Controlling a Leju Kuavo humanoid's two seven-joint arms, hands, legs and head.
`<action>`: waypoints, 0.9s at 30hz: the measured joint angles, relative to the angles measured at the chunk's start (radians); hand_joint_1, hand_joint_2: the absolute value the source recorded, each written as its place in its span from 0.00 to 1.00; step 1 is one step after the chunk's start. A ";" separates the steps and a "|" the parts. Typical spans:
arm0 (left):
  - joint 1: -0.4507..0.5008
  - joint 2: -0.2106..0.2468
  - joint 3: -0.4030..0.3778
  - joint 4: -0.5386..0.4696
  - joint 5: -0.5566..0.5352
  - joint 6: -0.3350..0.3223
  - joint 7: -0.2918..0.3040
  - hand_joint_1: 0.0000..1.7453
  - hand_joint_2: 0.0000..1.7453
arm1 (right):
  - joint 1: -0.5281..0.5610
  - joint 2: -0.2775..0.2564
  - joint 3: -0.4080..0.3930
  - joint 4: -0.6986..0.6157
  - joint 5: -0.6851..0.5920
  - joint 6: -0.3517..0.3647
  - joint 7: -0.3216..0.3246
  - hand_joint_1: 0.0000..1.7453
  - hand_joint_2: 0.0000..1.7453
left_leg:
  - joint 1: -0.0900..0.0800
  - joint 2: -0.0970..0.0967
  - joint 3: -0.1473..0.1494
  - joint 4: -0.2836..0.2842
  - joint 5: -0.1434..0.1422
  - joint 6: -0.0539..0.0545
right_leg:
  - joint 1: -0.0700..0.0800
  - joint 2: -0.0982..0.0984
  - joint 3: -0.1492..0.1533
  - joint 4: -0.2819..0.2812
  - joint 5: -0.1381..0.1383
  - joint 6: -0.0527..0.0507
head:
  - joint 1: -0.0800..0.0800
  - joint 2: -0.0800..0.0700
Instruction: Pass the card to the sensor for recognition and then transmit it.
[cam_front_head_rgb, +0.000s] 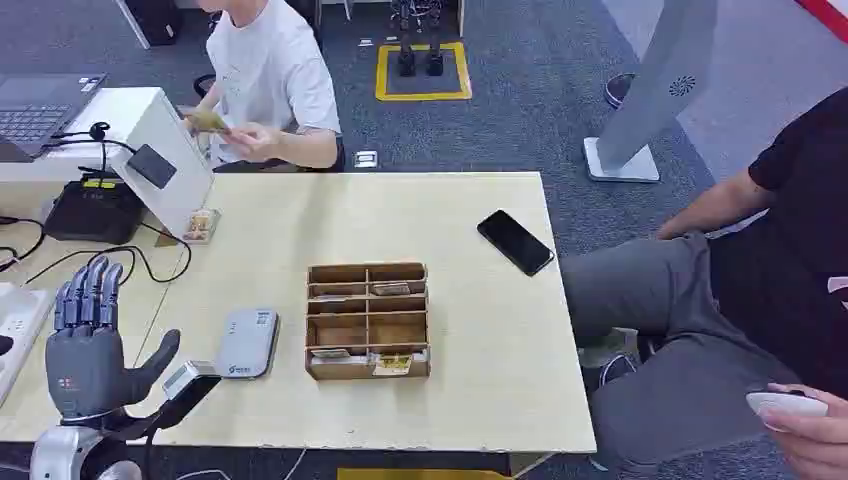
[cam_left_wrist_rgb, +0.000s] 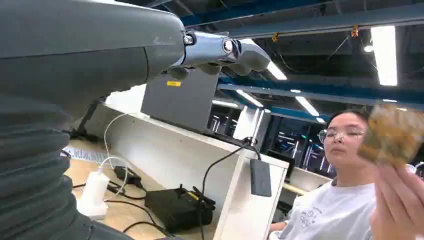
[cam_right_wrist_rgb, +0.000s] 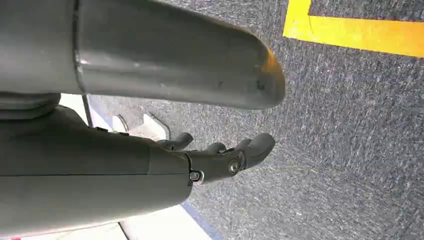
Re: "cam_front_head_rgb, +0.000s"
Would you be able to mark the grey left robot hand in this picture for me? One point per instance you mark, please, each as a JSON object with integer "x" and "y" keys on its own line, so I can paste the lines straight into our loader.
{"x": 83, "y": 371}

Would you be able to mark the yellowish card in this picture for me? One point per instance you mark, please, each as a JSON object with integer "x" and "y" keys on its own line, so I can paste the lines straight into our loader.
{"x": 207, "y": 121}

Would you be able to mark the white remote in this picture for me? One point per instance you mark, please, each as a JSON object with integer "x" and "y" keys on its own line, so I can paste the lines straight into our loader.
{"x": 785, "y": 403}

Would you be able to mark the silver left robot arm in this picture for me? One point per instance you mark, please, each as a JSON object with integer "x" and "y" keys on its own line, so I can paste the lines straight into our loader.
{"x": 56, "y": 454}

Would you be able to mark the white power strip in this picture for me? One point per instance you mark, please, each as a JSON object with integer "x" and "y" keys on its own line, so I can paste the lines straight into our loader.
{"x": 18, "y": 324}

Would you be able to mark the black printer device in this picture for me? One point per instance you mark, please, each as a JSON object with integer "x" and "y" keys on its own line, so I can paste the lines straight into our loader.
{"x": 93, "y": 212}

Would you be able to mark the grey card reader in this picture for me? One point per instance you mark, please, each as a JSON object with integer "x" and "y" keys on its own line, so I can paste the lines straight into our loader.
{"x": 247, "y": 343}

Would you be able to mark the clear plastic card case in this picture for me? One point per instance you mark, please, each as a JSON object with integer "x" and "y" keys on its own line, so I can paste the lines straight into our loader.
{"x": 201, "y": 225}

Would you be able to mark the black square pad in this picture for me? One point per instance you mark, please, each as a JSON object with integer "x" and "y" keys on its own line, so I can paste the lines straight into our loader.
{"x": 152, "y": 166}

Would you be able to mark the black webcam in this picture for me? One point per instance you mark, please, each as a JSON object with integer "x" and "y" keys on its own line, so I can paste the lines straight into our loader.
{"x": 99, "y": 129}

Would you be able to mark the white box stand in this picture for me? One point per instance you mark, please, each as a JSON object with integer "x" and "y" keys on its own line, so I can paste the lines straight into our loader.
{"x": 169, "y": 142}

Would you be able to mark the pale card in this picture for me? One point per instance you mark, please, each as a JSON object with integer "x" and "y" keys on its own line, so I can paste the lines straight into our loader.
{"x": 330, "y": 354}

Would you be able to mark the grey laptop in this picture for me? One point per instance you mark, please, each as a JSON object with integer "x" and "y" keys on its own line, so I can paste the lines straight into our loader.
{"x": 36, "y": 109}

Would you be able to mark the wooden card box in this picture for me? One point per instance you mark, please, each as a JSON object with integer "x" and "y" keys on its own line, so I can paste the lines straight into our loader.
{"x": 368, "y": 324}

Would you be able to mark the card with yellow print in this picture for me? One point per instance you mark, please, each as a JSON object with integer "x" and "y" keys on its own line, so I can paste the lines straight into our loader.
{"x": 393, "y": 365}

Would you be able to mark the card with grey print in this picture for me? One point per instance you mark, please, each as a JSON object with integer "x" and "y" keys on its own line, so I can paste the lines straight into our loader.
{"x": 390, "y": 289}

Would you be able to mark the yellow panel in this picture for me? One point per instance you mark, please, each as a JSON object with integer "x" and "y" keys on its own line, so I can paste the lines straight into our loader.
{"x": 417, "y": 474}

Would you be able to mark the person in white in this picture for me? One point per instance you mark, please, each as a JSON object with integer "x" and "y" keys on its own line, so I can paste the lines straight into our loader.
{"x": 272, "y": 73}

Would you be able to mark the small white floor object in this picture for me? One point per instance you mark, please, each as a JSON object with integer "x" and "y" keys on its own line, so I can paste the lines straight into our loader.
{"x": 365, "y": 159}

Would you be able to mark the black cabinet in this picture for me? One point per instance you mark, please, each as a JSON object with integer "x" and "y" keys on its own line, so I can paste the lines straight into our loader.
{"x": 156, "y": 20}

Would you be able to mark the black smartphone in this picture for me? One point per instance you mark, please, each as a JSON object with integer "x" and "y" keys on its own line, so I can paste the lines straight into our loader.
{"x": 515, "y": 242}

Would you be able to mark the black robot feet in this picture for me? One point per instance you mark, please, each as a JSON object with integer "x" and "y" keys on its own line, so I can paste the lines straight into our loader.
{"x": 420, "y": 60}

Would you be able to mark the dark shoe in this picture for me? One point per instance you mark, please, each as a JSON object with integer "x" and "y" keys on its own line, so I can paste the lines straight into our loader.
{"x": 617, "y": 89}

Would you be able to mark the white floor stand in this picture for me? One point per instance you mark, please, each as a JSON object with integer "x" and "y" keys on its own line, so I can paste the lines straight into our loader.
{"x": 652, "y": 79}

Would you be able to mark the person in black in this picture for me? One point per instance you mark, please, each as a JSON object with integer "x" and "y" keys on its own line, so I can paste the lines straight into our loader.
{"x": 742, "y": 311}

